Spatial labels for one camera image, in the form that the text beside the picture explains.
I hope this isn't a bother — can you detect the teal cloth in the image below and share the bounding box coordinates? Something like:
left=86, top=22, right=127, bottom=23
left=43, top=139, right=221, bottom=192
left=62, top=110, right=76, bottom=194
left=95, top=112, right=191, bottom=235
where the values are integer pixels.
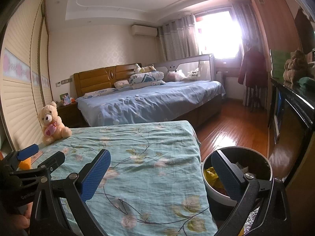
left=296, top=77, right=315, bottom=89

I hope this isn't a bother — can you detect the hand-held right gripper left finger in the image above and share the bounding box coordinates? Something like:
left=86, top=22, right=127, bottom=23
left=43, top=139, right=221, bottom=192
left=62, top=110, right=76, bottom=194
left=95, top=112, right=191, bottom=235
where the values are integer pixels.
left=30, top=149, right=112, bottom=236

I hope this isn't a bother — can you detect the pink card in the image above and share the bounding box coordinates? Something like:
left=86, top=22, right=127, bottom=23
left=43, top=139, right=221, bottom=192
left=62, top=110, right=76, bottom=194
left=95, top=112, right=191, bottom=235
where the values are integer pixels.
left=31, top=152, right=44, bottom=164

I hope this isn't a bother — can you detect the brown plush toy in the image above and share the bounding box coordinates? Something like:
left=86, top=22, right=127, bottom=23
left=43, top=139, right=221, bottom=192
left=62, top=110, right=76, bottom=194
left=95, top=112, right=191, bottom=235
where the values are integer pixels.
left=283, top=50, right=309, bottom=81

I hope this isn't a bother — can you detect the teal floral tablecloth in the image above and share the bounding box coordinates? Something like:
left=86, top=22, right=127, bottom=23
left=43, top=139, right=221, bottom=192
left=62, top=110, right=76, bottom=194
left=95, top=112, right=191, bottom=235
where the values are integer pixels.
left=15, top=120, right=218, bottom=236

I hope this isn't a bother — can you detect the black white trash bin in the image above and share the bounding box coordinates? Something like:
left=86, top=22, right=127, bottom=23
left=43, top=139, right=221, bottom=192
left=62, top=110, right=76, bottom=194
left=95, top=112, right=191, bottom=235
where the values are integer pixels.
left=201, top=147, right=272, bottom=207

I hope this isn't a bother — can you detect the person's left hand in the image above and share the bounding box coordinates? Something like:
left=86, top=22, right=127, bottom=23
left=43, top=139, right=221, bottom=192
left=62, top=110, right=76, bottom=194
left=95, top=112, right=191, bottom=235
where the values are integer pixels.
left=11, top=213, right=31, bottom=230

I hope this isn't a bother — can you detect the small window desk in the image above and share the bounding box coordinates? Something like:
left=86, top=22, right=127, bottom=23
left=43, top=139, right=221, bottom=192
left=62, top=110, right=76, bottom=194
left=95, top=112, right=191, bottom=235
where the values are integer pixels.
left=214, top=58, right=242, bottom=78

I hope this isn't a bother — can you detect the pink white plush toy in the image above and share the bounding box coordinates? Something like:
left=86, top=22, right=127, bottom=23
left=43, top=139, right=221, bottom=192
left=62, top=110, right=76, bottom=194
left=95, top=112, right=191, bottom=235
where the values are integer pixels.
left=166, top=69, right=186, bottom=81

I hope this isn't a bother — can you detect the flat floral pillow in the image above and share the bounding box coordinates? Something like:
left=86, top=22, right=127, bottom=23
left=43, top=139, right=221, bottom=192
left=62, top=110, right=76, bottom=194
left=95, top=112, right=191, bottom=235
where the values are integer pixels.
left=82, top=88, right=119, bottom=98

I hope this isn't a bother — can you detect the black glass cabinet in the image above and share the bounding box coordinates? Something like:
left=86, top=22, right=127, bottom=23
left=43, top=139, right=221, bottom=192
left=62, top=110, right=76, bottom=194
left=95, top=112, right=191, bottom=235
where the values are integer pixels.
left=267, top=77, right=315, bottom=185

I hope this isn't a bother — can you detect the dark red coat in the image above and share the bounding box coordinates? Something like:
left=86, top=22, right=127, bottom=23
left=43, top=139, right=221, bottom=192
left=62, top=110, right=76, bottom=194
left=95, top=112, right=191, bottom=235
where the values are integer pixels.
left=237, top=45, right=267, bottom=88

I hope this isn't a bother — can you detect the grey bed guard rail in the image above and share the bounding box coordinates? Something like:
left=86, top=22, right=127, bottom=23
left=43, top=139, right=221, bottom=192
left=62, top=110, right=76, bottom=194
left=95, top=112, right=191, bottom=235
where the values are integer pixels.
left=154, top=53, right=215, bottom=82

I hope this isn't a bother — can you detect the small white pillow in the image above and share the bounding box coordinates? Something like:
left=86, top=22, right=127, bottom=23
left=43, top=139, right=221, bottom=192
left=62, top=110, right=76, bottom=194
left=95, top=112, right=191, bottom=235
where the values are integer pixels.
left=114, top=80, right=131, bottom=89

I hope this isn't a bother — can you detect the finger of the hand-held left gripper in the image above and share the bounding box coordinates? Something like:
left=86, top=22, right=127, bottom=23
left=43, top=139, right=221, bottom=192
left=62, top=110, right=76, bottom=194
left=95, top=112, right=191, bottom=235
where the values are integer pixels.
left=8, top=145, right=40, bottom=169
left=15, top=151, right=66, bottom=183

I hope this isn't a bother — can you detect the cream teddy bear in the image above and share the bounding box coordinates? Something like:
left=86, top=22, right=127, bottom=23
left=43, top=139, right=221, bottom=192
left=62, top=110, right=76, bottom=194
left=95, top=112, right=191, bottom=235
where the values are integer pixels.
left=37, top=101, right=72, bottom=145

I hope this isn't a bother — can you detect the stack of green boxes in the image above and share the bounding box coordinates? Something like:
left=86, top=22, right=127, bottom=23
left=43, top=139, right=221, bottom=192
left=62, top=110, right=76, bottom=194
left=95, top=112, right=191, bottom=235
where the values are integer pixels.
left=270, top=50, right=292, bottom=79

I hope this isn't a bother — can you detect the wooden headboard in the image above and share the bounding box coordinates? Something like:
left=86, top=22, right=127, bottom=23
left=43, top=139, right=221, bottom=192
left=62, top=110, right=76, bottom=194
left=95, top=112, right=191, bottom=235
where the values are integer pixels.
left=73, top=63, right=143, bottom=99

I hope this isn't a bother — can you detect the grey patterned curtain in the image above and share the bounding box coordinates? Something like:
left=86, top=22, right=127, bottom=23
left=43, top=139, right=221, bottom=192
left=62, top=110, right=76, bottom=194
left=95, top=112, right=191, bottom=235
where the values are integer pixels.
left=231, top=1, right=267, bottom=109
left=157, top=15, right=199, bottom=61

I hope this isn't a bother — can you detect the photo frame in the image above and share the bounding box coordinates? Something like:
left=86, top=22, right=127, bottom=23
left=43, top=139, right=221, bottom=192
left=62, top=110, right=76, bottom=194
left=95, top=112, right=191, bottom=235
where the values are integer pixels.
left=60, top=93, right=72, bottom=106

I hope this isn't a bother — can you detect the bed with blue sheet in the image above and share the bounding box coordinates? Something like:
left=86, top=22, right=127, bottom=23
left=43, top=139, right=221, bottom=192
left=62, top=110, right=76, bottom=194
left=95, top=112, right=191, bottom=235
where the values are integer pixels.
left=75, top=81, right=225, bottom=128

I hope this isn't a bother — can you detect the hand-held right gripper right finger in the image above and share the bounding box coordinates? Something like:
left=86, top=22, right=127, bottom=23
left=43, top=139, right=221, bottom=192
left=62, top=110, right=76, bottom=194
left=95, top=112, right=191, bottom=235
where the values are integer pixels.
left=211, top=149, right=296, bottom=236

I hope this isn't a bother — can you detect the white air conditioner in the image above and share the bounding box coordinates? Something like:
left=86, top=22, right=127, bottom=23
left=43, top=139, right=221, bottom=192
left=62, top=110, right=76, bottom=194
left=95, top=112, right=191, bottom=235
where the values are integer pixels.
left=131, top=25, right=158, bottom=37

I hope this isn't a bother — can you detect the white blue printed pillow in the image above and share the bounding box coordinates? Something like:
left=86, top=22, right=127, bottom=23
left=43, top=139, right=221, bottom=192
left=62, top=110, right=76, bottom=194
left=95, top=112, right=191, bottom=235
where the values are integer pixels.
left=129, top=71, right=165, bottom=89

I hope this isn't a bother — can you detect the bright window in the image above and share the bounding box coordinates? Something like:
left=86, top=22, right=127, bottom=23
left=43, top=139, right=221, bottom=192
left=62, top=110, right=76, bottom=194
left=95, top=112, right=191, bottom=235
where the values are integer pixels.
left=197, top=10, right=243, bottom=59

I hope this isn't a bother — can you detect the coat rack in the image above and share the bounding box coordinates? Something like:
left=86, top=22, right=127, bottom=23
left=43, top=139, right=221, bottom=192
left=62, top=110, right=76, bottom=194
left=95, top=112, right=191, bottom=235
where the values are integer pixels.
left=246, top=86, right=265, bottom=112

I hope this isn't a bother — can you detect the yellow packet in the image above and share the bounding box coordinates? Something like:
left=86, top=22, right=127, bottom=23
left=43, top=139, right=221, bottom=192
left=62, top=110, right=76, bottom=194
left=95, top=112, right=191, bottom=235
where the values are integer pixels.
left=204, top=167, right=219, bottom=185

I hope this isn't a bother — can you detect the tall wooden wardrobe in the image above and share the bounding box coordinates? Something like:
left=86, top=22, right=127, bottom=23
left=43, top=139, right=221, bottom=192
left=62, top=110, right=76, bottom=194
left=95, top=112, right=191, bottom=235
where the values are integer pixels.
left=247, top=0, right=303, bottom=118

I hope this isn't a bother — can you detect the silver bubble wrap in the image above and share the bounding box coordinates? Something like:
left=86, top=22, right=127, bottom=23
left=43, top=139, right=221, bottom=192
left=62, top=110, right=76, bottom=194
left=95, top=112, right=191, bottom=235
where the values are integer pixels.
left=242, top=208, right=261, bottom=236

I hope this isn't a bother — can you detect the cream louvered wardrobe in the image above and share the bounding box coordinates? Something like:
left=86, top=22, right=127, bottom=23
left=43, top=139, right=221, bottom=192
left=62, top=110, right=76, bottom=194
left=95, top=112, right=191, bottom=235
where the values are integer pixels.
left=0, top=0, right=53, bottom=153

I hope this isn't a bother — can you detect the wooden nightstand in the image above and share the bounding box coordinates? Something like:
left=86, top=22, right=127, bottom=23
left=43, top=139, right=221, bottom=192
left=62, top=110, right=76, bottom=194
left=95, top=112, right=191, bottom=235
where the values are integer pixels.
left=56, top=102, right=82, bottom=128

